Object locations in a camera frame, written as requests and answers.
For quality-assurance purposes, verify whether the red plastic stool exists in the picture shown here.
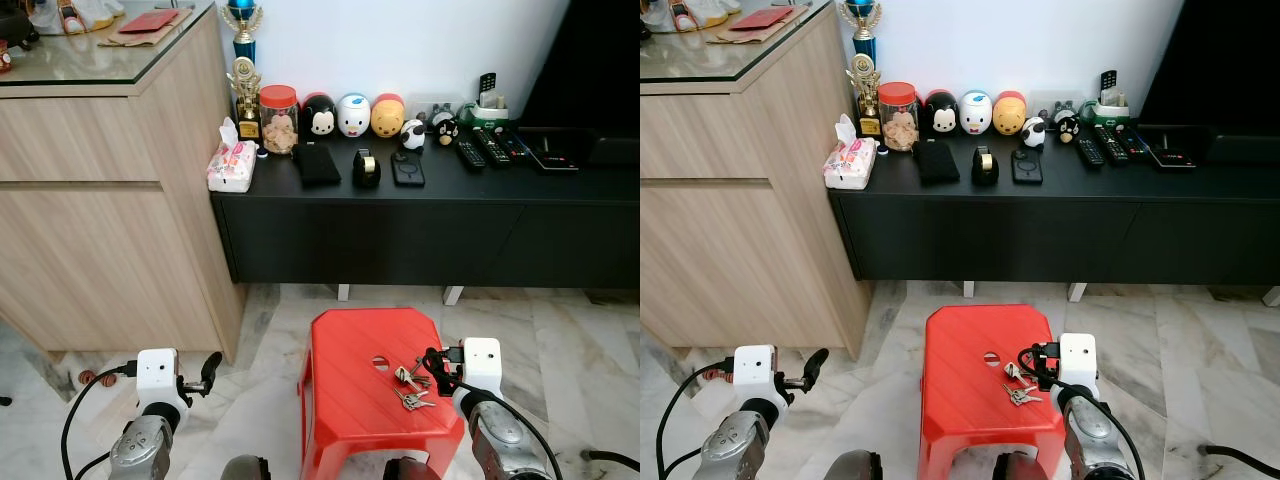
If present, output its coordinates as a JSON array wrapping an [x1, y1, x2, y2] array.
[[298, 307, 467, 480], [918, 304, 1077, 480]]

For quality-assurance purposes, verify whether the robot left leg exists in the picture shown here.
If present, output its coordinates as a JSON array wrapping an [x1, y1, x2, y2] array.
[[828, 450, 887, 480], [220, 455, 271, 480]]

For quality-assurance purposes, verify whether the black TV console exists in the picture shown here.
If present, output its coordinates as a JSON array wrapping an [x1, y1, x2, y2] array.
[[828, 122, 1280, 306], [210, 125, 641, 306]]

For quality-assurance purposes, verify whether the light wood cabinet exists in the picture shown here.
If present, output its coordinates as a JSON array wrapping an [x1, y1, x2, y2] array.
[[0, 0, 247, 363], [640, 0, 873, 359]]

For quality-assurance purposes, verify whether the black smartphone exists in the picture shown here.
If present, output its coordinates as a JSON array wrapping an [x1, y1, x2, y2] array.
[[389, 150, 427, 189], [1010, 148, 1045, 187]]

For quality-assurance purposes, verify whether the black tape dispenser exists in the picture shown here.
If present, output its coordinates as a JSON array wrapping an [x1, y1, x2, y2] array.
[[351, 147, 383, 190], [971, 145, 1001, 188]]

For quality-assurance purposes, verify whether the pink wet wipes pack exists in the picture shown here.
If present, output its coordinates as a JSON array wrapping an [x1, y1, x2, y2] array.
[[206, 117, 259, 194], [822, 113, 879, 191]]

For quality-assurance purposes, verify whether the black wallet pouch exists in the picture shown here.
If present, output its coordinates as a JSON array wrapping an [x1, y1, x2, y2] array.
[[912, 140, 962, 186], [292, 143, 343, 188]]

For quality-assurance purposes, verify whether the small black penguin figure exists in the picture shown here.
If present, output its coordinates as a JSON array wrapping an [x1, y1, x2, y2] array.
[[1049, 100, 1082, 144], [429, 104, 462, 147]]

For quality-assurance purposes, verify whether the black set-top box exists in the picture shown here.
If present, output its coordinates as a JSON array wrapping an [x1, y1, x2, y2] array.
[[520, 128, 587, 174], [1140, 125, 1208, 172]]

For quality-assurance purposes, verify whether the yellow bear character figure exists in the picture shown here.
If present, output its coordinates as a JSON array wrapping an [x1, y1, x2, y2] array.
[[992, 90, 1029, 137], [370, 93, 406, 139]]

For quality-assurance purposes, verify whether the white duck character figure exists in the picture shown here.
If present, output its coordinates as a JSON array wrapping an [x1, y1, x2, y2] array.
[[337, 93, 373, 139], [958, 90, 995, 137]]

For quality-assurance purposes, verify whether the green white remote holder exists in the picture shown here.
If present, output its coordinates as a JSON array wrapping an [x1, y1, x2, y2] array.
[[1088, 90, 1132, 124], [468, 92, 512, 127]]

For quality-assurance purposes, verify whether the red lid snack jar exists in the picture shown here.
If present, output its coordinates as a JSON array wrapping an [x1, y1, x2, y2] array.
[[258, 85, 300, 156], [877, 82, 920, 153]]

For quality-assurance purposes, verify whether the black mouse character figure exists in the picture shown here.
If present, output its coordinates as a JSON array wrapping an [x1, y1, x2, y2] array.
[[300, 92, 339, 139], [920, 89, 960, 136]]

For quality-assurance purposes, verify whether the small gold trophy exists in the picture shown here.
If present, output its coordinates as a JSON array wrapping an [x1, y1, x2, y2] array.
[[227, 57, 264, 141], [846, 54, 884, 138]]

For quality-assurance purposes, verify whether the black television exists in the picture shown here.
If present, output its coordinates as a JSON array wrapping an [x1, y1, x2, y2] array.
[[518, 0, 641, 167], [1138, 0, 1280, 166]]

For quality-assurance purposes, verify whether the brown paper bag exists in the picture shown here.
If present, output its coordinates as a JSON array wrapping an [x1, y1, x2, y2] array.
[[96, 8, 197, 49], [715, 5, 809, 44]]

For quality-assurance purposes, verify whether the red envelope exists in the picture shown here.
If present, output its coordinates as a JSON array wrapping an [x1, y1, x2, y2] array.
[[728, 5, 793, 31], [118, 9, 182, 37]]

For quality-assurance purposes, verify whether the white plastic bag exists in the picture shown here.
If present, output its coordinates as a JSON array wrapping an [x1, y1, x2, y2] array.
[[640, 0, 736, 29], [28, 0, 127, 31]]

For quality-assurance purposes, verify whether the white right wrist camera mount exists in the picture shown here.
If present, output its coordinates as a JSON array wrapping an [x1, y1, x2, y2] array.
[[461, 337, 504, 400], [1057, 332, 1100, 401]]

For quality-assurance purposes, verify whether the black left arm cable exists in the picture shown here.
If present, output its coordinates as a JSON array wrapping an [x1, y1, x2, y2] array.
[[653, 357, 736, 480], [60, 362, 138, 480]]

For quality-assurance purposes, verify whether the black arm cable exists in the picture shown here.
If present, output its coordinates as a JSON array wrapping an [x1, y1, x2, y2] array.
[[422, 345, 567, 480], [1018, 342, 1149, 480], [653, 357, 736, 480], [60, 362, 138, 480]]

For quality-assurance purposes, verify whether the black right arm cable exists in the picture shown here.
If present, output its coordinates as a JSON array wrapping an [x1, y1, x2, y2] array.
[[422, 345, 567, 480], [1018, 342, 1149, 480]]

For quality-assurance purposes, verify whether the black floor cable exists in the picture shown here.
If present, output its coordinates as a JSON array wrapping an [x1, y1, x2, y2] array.
[[1198, 444, 1280, 472], [578, 450, 641, 472]]

